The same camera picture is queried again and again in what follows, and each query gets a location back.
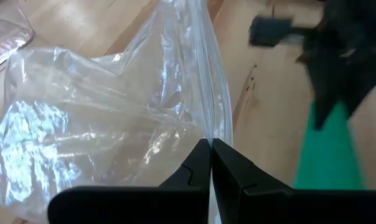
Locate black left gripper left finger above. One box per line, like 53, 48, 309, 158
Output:
158, 138, 212, 224

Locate clear plastic zipper bag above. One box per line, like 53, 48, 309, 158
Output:
0, 14, 35, 75
0, 0, 234, 224

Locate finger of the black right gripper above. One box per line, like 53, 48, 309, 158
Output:
301, 57, 347, 131
343, 60, 376, 119

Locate teal elastic bandage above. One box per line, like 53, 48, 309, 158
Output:
293, 100, 368, 190

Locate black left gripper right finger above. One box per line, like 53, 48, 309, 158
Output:
212, 138, 293, 224

